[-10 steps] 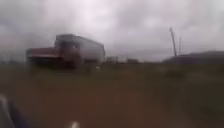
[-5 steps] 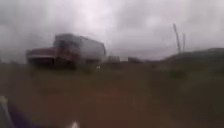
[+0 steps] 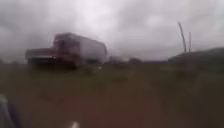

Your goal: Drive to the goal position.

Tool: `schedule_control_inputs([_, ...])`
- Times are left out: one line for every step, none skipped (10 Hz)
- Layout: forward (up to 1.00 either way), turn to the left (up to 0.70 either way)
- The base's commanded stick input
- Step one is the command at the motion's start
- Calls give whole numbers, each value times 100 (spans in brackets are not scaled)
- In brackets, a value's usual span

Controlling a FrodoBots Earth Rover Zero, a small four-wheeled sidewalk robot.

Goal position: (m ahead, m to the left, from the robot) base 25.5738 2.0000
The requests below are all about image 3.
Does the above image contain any leaning pole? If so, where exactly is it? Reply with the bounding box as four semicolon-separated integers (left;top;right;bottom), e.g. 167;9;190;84
177;21;188;53

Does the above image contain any upright pole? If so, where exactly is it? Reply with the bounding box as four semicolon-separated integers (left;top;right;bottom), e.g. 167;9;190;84
188;31;193;53

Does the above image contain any dark overgrown bank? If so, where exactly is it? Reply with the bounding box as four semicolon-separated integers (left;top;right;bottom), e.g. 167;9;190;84
167;46;224;73

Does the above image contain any red truck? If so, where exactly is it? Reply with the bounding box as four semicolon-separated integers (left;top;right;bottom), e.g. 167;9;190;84
25;32;83;69

